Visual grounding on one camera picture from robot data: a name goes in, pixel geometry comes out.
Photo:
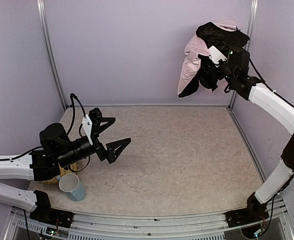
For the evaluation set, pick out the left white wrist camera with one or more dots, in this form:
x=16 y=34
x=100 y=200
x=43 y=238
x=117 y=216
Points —
x=87 y=127

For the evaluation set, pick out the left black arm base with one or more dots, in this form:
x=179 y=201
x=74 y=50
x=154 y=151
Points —
x=46 y=214

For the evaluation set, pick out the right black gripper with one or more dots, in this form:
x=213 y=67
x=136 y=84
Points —
x=209 y=70

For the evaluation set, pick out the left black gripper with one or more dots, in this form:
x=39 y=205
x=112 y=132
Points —
x=98 y=140

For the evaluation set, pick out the woven bamboo tray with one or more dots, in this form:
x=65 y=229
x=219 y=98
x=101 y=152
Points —
x=54 y=181

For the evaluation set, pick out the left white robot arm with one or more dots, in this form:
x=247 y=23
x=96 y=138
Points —
x=56 y=152

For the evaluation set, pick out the light blue plastic pitcher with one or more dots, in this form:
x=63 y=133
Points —
x=71 y=186

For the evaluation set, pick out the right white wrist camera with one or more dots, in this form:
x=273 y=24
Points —
x=216 y=56

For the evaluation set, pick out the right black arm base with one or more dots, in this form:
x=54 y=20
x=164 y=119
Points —
x=247 y=215

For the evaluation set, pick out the left aluminium frame post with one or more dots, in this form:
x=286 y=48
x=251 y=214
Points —
x=50 y=53

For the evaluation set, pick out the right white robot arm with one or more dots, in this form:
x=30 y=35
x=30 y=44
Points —
x=234 y=68

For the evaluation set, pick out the aluminium front rail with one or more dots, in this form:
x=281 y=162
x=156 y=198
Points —
x=94 y=226

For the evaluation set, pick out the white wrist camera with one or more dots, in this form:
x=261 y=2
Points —
x=87 y=127
x=216 y=56

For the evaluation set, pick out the pink and black folding umbrella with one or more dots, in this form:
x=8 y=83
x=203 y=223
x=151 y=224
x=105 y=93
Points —
x=198 y=69

